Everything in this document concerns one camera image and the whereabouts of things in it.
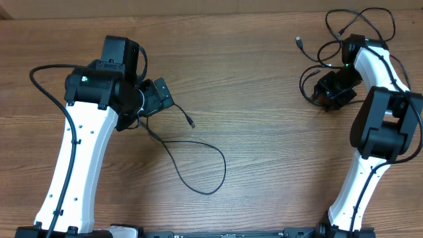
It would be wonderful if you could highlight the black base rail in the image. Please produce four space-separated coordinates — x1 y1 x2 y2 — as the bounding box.
92 218 377 238

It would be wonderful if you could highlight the black thin cable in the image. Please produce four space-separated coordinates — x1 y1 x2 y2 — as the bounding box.
295 7 397 63

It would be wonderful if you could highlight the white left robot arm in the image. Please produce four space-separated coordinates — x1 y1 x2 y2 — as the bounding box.
15 36 174 238

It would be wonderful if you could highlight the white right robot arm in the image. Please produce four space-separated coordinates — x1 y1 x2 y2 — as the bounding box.
312 34 422 237

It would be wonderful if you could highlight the black cable bundle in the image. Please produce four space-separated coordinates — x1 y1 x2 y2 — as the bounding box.
138 103 227 196

